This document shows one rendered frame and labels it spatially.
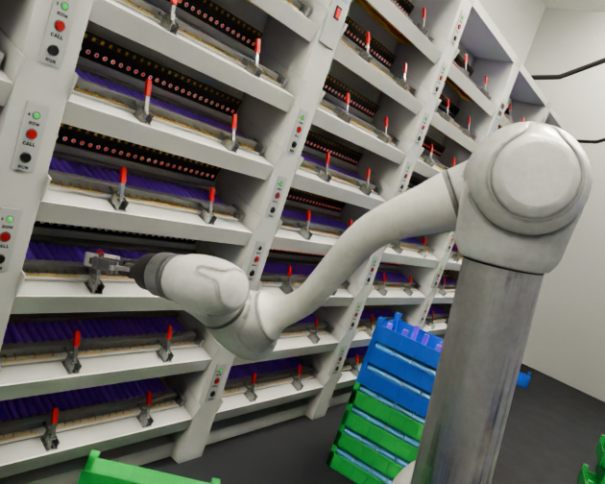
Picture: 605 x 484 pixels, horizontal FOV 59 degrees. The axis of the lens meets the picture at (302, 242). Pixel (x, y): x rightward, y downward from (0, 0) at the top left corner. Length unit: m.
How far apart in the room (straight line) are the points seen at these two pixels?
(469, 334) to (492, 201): 0.18
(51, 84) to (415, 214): 0.67
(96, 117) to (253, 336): 0.52
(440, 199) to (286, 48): 0.85
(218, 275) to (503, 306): 0.47
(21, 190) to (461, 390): 0.82
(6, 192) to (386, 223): 0.67
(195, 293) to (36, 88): 0.45
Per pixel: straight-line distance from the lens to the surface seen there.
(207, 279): 0.93
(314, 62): 1.52
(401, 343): 1.80
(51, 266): 1.25
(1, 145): 1.06
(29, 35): 1.05
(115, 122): 1.15
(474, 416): 0.73
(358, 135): 1.77
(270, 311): 1.03
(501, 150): 0.63
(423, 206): 0.85
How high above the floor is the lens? 0.94
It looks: 7 degrees down
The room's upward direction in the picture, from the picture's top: 19 degrees clockwise
